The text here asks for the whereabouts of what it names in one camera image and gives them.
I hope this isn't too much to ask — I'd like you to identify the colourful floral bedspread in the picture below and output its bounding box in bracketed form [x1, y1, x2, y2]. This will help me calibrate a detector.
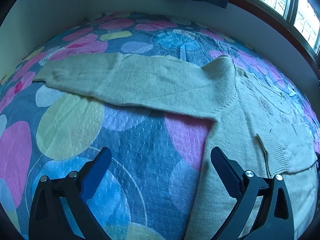
[1, 12, 319, 239]

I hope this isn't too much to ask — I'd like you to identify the cream knitted sweater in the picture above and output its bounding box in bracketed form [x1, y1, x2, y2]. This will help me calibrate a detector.
[35, 53, 318, 239]

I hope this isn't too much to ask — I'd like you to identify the window with wooden frame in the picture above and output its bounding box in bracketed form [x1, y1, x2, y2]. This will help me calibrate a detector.
[229, 0, 319, 72]

